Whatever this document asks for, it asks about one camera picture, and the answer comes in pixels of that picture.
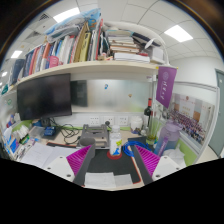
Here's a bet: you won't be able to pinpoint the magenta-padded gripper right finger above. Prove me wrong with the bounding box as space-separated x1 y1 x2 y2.
132 144 184 186

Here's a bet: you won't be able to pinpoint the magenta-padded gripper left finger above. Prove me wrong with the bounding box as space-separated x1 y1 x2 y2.
43 144 98 187

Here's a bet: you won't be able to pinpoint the purple translucent water jug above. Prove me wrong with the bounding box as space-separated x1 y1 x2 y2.
153 120 183 157

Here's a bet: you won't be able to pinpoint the white plastic bag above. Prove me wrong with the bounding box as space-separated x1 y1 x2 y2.
163 148 186 168

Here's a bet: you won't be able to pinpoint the green glass vase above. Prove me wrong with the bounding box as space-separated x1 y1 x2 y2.
146 114 161 146

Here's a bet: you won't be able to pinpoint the black desk mat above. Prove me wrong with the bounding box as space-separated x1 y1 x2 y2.
45 141 144 185

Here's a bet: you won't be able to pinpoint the grey metal laptop stand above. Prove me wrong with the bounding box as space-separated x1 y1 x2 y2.
81 123 110 149

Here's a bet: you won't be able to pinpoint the white paper sheets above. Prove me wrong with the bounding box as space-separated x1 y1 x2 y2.
19 142 79 169

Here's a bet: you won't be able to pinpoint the white jar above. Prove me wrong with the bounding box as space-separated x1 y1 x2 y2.
130 115 144 132

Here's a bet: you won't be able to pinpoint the small blue box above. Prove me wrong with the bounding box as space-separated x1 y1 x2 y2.
43 125 57 138

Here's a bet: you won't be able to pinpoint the dark wine bottle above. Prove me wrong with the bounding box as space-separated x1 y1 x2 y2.
143 97 154 128

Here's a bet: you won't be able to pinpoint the clear plastic box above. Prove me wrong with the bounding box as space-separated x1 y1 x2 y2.
28 125 44 138

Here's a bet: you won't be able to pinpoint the group photo poster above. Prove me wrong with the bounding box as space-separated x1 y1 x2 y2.
168 93 214 146

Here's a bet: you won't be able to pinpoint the black computer monitor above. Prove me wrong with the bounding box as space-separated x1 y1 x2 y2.
16 73 73 126

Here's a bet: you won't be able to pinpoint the purple hanging pennant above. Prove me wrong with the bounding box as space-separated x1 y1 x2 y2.
155 65 178 109

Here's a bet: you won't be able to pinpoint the grey door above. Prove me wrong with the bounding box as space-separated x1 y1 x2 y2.
208 68 224 158

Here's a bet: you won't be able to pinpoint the shelf unit with books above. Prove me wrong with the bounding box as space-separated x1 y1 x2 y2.
6 8 178 93

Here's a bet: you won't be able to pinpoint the ceiling light panels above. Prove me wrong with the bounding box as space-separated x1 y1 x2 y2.
1 6 194 78

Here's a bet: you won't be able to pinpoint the coiled blue cable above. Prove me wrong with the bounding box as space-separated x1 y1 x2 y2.
121 139 153 158

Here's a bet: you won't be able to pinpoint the black power cable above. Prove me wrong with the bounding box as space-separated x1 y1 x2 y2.
49 118 83 138

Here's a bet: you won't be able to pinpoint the white wall socket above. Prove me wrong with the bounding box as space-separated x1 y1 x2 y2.
103 115 115 126
88 115 100 126
117 115 129 126

